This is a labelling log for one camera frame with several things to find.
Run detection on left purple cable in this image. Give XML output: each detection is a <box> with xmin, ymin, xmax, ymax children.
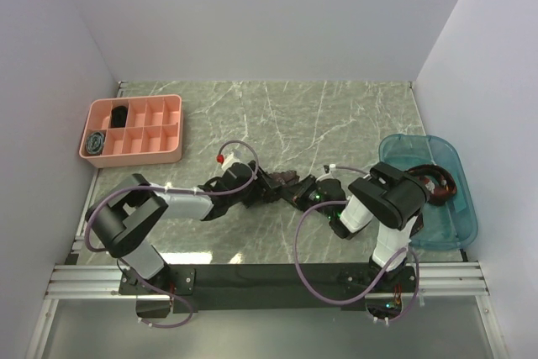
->
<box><xmin>83</xmin><ymin>140</ymin><xmax>258</xmax><ymax>329</ymax></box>

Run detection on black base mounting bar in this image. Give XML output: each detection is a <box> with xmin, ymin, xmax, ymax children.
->
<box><xmin>119</xmin><ymin>262</ymin><xmax>417</xmax><ymax>318</ymax></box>

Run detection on pink compartment organizer tray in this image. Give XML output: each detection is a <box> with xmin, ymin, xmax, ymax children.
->
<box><xmin>79</xmin><ymin>94</ymin><xmax>183</xmax><ymax>168</ymax></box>

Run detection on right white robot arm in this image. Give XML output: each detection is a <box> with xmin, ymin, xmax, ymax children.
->
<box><xmin>282</xmin><ymin>162</ymin><xmax>430</xmax><ymax>291</ymax></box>

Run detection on dark red patterned tie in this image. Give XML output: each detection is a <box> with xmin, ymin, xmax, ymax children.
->
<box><xmin>406</xmin><ymin>164</ymin><xmax>457</xmax><ymax>236</ymax></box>

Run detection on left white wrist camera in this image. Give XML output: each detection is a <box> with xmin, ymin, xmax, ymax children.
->
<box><xmin>216</xmin><ymin>150</ymin><xmax>242</xmax><ymax>172</ymax></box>

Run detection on brown blue floral tie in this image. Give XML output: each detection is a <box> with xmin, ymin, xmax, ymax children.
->
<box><xmin>268</xmin><ymin>170</ymin><xmax>300</xmax><ymax>191</ymax></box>

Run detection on aluminium frame rail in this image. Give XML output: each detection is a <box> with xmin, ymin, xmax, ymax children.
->
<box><xmin>25</xmin><ymin>262</ymin><xmax>493</xmax><ymax>358</ymax></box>

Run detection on black rolled tie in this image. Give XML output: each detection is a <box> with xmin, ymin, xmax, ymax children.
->
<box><xmin>110</xmin><ymin>105</ymin><xmax>129</xmax><ymax>129</ymax></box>

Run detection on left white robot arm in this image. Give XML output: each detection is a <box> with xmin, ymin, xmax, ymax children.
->
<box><xmin>85</xmin><ymin>161</ymin><xmax>286</xmax><ymax>293</ymax></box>

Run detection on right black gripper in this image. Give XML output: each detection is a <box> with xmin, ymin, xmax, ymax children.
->
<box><xmin>277</xmin><ymin>174</ymin><xmax>335</xmax><ymax>219</ymax></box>

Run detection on grey patterned rolled tie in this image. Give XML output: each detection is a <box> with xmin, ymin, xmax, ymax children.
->
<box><xmin>85</xmin><ymin>131</ymin><xmax>106</xmax><ymax>156</ymax></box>

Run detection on teal transparent plastic bin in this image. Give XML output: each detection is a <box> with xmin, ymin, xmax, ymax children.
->
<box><xmin>379</xmin><ymin>134</ymin><xmax>478</xmax><ymax>251</ymax></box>

